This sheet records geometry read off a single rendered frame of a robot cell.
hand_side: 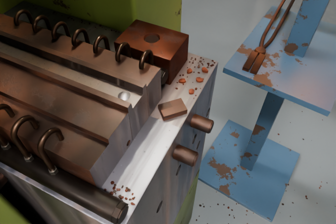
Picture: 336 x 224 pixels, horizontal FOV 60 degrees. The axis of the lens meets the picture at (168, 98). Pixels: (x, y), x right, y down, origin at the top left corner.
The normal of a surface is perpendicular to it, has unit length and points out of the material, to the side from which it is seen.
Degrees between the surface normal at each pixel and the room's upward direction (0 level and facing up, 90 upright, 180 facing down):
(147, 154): 0
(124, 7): 90
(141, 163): 0
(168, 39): 0
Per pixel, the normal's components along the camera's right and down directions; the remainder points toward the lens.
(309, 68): 0.00, -0.66
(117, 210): -0.17, -0.35
